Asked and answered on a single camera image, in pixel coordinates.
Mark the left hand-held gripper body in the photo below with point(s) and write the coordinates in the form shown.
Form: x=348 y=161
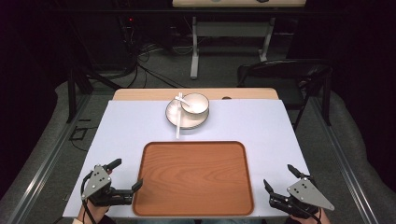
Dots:
x=96 y=182

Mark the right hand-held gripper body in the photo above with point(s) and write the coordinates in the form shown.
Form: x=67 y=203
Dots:
x=306 y=194

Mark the person's right hand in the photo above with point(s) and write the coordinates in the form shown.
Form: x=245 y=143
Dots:
x=314 y=220

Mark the person's left hand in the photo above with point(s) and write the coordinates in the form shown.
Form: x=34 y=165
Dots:
x=93 y=213

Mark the pale blue table mat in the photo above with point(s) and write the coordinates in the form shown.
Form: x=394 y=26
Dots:
x=124 y=127

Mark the brown wooden tray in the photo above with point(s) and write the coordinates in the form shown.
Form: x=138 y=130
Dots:
x=193 y=177

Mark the white chopstick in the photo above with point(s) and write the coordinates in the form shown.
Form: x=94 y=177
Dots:
x=177 y=124

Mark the white plate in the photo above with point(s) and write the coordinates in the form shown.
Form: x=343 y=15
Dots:
x=190 y=122

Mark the black metal stand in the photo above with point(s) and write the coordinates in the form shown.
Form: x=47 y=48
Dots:
x=76 y=84

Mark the white spoon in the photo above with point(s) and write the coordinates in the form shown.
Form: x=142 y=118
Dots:
x=180 y=99

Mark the black chair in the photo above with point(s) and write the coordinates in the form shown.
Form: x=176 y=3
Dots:
x=280 y=70

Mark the white bowl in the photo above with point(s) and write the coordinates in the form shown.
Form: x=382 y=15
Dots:
x=199 y=101

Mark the light wooden desk top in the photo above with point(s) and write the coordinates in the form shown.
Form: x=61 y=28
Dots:
x=236 y=3

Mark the aluminium floor rail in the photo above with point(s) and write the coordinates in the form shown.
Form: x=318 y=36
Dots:
x=345 y=165
x=46 y=165

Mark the white metal desk frame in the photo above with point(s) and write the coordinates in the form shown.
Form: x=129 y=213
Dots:
x=232 y=29

